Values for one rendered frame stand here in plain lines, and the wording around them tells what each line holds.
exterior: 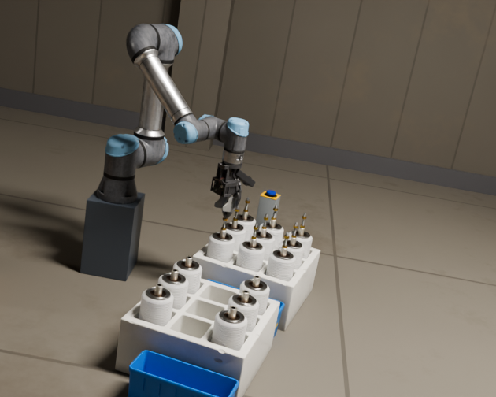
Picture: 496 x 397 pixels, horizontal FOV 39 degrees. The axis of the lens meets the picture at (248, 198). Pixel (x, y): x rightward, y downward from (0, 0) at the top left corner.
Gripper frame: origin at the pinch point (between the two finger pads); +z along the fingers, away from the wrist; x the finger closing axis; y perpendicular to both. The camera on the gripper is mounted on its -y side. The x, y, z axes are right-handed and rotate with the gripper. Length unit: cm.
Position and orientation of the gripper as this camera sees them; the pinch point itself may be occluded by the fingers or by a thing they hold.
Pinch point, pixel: (227, 213)
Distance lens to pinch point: 256.5
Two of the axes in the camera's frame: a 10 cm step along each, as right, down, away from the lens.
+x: 6.9, 3.5, -6.3
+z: -1.6, 9.3, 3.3
